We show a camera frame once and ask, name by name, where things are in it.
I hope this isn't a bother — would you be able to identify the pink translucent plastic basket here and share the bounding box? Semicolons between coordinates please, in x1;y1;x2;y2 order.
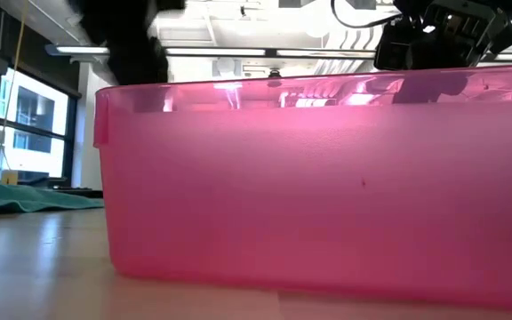
93;64;512;312

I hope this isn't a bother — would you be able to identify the teal microfiber towel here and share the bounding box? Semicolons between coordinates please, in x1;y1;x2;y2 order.
0;171;105;218

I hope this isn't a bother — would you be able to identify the large black-framed window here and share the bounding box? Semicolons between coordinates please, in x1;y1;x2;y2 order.
0;61;82;190

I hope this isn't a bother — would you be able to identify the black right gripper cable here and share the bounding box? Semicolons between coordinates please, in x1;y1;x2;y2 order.
330;0;402;29

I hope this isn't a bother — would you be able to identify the yellow extension cord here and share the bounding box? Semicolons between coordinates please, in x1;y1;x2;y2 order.
0;0;30;172

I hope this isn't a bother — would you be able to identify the black hanging dome camera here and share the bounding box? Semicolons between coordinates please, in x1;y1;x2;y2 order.
267;68;284;88

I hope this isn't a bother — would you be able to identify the black aluminium table frame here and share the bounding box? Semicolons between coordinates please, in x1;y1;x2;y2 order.
37;186;105;200

